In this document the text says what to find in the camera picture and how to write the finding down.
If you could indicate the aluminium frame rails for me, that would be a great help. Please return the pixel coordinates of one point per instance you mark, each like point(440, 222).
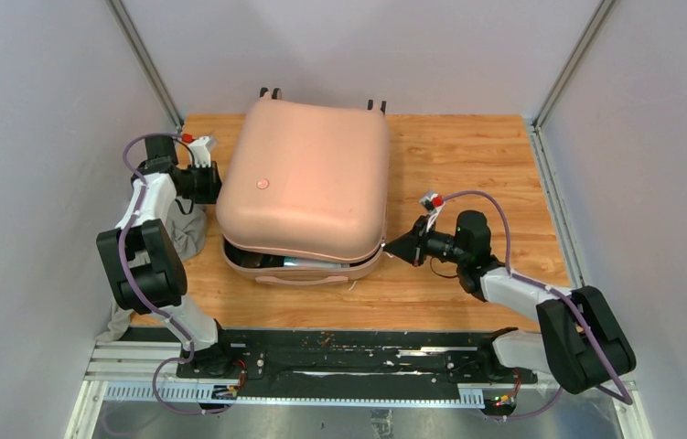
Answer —
point(130, 392)

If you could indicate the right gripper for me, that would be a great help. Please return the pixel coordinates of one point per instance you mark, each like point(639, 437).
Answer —
point(412, 247)

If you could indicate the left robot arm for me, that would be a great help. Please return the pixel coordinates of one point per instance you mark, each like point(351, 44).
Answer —
point(142, 266)

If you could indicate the grey cloth garment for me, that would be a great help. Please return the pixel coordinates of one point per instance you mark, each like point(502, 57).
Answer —
point(187, 231)

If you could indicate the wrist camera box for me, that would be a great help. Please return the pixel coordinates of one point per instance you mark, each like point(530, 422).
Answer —
point(199, 151)
point(433, 203)

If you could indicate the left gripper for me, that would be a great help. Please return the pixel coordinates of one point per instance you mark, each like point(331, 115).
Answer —
point(215, 183)

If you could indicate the pink suitcase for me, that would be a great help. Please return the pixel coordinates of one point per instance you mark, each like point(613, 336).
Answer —
point(304, 198)

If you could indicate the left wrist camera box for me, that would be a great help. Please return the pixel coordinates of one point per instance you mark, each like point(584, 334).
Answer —
point(199, 151)

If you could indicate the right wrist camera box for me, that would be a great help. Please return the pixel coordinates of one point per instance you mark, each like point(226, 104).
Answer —
point(433, 203)

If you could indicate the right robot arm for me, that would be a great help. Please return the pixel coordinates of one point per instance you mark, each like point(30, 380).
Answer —
point(579, 342)

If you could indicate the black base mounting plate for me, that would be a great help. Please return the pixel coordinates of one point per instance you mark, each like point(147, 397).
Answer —
point(376, 365)

